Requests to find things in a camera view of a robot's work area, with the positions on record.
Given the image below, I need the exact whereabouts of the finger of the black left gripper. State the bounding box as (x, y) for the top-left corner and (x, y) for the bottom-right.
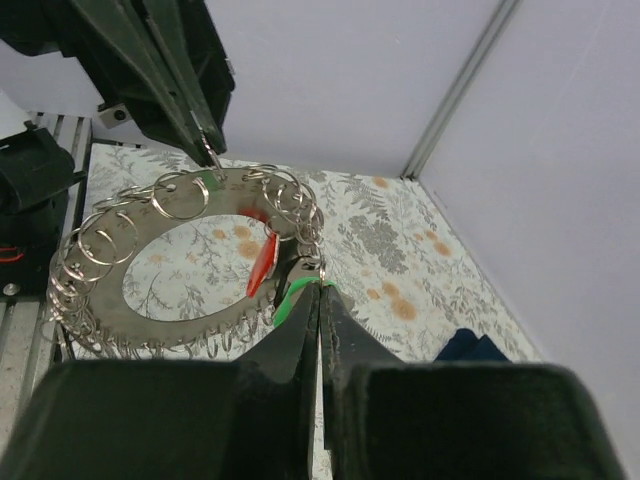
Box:
(65, 1), (235, 167)

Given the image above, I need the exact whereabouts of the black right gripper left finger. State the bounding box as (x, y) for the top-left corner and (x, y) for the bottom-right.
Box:
(1, 284), (320, 479)

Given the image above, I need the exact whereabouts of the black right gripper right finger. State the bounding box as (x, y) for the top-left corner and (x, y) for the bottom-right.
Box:
(319, 287), (625, 479)

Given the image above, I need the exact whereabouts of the green key tag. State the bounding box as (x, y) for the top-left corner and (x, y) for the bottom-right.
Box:
(272, 276), (321, 328)

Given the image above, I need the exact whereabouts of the red key tag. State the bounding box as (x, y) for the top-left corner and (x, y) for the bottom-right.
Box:
(246, 233), (280, 298)

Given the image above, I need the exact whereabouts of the steel disc with keyrings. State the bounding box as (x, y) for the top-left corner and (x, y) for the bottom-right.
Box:
(47, 165), (324, 359)

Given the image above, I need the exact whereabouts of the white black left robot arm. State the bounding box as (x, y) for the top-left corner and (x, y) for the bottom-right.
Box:
(1, 1), (235, 294)

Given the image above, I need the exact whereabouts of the dark blue folded cloth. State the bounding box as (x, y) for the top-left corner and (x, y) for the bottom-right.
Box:
(435, 328), (509, 362)

